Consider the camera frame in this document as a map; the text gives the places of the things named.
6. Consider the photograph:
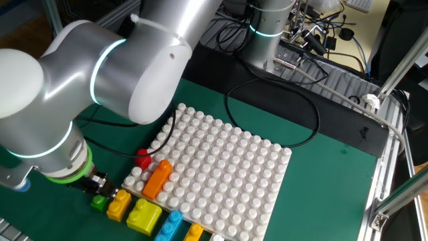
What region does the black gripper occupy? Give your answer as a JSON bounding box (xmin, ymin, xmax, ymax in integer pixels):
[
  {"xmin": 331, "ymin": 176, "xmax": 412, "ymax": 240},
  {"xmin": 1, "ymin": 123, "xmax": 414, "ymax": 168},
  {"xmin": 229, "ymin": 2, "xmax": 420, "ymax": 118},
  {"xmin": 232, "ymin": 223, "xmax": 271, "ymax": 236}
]
[{"xmin": 68, "ymin": 171, "xmax": 119, "ymax": 199}]

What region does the green two-stud block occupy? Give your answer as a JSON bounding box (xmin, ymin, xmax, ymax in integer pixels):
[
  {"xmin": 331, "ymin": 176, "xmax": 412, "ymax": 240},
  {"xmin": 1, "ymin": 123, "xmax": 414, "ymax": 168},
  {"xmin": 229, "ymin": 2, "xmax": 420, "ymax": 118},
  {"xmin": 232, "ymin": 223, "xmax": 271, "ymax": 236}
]
[{"xmin": 90, "ymin": 194, "xmax": 110, "ymax": 213}]

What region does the small red block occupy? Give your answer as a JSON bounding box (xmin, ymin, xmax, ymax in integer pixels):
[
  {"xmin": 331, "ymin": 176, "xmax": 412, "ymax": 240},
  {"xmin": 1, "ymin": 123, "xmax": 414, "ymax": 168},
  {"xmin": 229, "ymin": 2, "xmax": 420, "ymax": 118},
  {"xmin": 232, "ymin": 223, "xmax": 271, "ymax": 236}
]
[{"xmin": 135, "ymin": 148, "xmax": 152, "ymax": 171}]

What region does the orange curved block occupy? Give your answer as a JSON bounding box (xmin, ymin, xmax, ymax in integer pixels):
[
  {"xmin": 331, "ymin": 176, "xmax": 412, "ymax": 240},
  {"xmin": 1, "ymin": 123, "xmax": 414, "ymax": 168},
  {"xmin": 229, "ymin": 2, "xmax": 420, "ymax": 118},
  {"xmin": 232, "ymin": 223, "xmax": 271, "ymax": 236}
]
[{"xmin": 142, "ymin": 159, "xmax": 173, "ymax": 201}]

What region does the orange-yellow two-stud block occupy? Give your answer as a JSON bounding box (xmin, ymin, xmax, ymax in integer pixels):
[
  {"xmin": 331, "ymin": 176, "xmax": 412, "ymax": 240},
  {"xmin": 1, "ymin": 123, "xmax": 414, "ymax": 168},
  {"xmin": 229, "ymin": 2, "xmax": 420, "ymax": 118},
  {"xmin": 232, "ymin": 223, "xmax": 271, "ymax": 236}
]
[{"xmin": 106, "ymin": 189, "xmax": 132, "ymax": 223}]

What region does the lime yellow sloped block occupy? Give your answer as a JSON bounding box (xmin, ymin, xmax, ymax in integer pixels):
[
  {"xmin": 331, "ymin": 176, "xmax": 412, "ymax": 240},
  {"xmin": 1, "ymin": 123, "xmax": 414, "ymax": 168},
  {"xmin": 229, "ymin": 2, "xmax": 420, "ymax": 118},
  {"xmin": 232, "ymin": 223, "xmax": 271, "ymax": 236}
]
[{"xmin": 126, "ymin": 197, "xmax": 163, "ymax": 237}]

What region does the blue three-stud block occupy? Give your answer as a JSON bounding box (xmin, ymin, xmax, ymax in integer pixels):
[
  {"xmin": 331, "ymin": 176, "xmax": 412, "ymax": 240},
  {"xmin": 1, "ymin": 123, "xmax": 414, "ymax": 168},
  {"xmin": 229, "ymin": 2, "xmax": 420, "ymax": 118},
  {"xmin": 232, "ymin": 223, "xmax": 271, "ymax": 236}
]
[{"xmin": 153, "ymin": 210, "xmax": 185, "ymax": 241}]

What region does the orange-yellow four-stud block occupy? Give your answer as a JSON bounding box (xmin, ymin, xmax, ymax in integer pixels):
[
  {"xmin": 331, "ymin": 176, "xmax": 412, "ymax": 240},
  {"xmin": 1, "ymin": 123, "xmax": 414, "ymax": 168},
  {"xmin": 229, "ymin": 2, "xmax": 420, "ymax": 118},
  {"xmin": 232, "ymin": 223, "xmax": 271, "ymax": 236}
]
[{"xmin": 183, "ymin": 222, "xmax": 205, "ymax": 241}]

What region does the white studded baseplate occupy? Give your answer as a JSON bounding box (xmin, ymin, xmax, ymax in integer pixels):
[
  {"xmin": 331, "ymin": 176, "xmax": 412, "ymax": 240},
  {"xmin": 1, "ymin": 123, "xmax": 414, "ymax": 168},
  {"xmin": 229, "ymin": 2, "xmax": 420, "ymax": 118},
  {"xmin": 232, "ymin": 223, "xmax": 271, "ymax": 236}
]
[{"xmin": 121, "ymin": 102, "xmax": 292, "ymax": 241}]

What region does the green table mat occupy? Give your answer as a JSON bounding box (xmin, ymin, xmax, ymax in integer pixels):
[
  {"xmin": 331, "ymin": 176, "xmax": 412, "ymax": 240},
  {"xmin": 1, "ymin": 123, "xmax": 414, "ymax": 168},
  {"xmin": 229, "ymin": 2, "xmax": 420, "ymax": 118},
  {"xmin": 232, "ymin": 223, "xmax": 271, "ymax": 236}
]
[{"xmin": 0, "ymin": 45, "xmax": 379, "ymax": 241}]

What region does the black base mat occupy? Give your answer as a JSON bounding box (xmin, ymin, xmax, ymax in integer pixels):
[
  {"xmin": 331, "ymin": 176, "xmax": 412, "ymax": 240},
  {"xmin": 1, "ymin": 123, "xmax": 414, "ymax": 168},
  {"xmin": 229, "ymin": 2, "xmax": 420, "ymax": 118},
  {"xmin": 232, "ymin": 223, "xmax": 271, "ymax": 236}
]
[{"xmin": 116, "ymin": 15, "xmax": 391, "ymax": 158}]

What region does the aluminium slotted table deck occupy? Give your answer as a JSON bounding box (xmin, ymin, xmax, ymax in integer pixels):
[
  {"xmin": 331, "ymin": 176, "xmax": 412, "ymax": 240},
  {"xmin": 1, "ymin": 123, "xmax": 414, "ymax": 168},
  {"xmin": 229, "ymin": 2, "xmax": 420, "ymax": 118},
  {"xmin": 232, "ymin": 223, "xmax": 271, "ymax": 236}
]
[{"xmin": 0, "ymin": 0, "xmax": 428, "ymax": 241}]

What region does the white crumpled tape wad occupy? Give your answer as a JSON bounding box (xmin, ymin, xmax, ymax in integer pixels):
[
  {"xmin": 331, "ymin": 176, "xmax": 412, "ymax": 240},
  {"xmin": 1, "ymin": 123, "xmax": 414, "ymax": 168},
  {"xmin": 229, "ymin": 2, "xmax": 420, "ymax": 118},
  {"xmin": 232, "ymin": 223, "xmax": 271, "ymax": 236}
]
[{"xmin": 362, "ymin": 93, "xmax": 382, "ymax": 110}]

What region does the black round puck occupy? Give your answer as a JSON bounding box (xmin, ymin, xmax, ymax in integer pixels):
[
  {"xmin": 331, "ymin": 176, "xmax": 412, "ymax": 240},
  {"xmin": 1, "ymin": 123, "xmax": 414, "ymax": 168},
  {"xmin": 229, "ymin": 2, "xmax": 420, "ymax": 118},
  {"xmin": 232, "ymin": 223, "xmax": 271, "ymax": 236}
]
[{"xmin": 338, "ymin": 27, "xmax": 355, "ymax": 42}]

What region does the black office chair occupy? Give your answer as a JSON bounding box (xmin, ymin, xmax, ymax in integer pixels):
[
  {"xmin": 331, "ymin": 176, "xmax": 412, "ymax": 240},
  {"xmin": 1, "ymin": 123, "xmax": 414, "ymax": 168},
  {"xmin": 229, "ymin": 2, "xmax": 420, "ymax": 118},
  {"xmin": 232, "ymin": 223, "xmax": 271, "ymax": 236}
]
[{"xmin": 369, "ymin": 0, "xmax": 428, "ymax": 165}]

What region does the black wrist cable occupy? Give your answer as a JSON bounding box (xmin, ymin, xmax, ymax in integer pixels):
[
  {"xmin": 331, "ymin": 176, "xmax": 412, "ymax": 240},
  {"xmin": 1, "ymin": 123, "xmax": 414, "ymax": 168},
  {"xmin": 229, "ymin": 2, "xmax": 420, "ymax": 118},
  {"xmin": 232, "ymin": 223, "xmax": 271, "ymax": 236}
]
[{"xmin": 75, "ymin": 100, "xmax": 177, "ymax": 159}]

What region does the aluminium frame post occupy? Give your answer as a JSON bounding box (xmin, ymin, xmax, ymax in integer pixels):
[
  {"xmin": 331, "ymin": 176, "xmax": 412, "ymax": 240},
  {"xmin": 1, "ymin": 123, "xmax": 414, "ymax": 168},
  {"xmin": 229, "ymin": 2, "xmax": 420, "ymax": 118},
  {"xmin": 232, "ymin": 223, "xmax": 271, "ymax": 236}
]
[
  {"xmin": 41, "ymin": 0, "xmax": 64, "ymax": 37},
  {"xmin": 377, "ymin": 26, "xmax": 428, "ymax": 101},
  {"xmin": 370, "ymin": 173, "xmax": 428, "ymax": 232}
]

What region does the black cable on table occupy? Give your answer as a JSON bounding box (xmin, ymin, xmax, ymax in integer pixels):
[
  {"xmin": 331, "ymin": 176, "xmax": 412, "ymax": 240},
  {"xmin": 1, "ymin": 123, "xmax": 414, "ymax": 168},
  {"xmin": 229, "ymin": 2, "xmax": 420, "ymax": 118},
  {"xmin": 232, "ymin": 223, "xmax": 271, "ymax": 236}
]
[{"xmin": 226, "ymin": 77, "xmax": 321, "ymax": 148}]

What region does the black cylindrical camera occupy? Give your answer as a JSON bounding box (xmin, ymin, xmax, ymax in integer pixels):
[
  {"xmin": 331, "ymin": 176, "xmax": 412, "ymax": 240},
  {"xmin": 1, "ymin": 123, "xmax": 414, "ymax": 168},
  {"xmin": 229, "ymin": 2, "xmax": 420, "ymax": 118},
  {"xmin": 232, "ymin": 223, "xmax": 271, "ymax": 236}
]
[{"xmin": 299, "ymin": 28, "xmax": 328, "ymax": 57}]

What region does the grey hose with metal connector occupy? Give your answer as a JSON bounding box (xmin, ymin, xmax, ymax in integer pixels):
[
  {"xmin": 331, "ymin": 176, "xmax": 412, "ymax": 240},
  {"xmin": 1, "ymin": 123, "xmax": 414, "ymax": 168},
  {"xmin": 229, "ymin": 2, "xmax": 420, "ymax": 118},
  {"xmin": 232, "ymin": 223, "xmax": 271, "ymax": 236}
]
[{"xmin": 274, "ymin": 56, "xmax": 407, "ymax": 151}]

